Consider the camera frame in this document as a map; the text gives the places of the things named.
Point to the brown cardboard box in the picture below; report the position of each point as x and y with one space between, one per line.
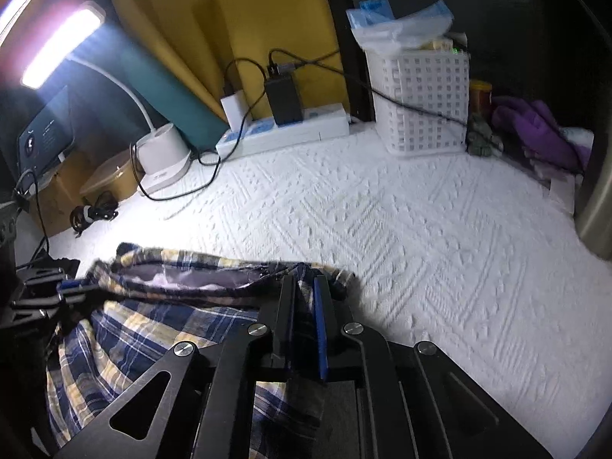
57 191

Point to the brown paper bowl with lid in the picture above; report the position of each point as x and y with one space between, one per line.
114 181

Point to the purple cloth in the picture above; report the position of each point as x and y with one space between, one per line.
540 129

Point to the clear blue plastic bag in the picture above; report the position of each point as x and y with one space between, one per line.
397 24

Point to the teal curtain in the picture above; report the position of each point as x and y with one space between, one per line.
177 100

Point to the white wall charger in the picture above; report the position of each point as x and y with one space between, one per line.
235 110

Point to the dark tablet screen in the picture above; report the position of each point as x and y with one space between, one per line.
48 129

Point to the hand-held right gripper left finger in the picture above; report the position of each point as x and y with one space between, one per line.
288 315

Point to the yellow jar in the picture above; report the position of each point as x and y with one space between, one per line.
480 98

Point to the white textured tablecloth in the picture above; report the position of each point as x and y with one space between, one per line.
382 229

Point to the stainless steel tumbler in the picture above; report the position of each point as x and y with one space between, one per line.
597 220

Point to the blue plaid flannel shirt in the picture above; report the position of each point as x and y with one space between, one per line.
119 334

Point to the yellow curtain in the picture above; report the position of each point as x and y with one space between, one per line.
267 9

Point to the white desk lamp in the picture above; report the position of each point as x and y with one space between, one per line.
162 153

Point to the white perforated plastic basket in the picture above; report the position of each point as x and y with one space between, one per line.
416 86

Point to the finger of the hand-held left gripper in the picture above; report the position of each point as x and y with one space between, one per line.
38 307
71 288

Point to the white power strip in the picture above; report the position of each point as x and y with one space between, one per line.
306 129

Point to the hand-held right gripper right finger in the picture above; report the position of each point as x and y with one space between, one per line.
321 325

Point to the black power adapter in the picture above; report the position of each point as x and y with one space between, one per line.
283 98

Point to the small grey green object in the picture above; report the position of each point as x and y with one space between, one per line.
480 136

